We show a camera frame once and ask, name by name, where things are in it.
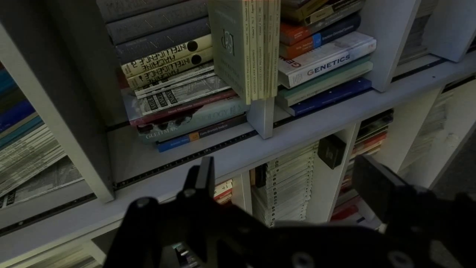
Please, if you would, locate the row of colourful books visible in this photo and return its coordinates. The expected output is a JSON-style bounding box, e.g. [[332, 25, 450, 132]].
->
[[276, 0, 378, 113]]

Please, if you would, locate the black box on shelf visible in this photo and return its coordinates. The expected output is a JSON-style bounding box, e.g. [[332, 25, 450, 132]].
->
[[319, 134, 347, 168]]

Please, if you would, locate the grey middle bookshelf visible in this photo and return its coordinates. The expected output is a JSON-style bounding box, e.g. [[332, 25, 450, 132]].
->
[[0, 0, 476, 268]]

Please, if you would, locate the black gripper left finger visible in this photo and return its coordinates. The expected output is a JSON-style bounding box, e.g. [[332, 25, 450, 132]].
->
[[179, 156, 216, 234]]

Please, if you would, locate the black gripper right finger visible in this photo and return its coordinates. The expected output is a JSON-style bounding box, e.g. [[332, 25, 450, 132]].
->
[[353, 155, 423, 228]]

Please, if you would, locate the row of grey Machine Intelligence books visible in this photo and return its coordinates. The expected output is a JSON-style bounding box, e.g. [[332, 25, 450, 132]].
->
[[97, 0, 210, 63]]

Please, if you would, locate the stack of pale journals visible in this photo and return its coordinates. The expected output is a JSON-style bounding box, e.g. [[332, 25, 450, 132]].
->
[[207, 0, 282, 104]]

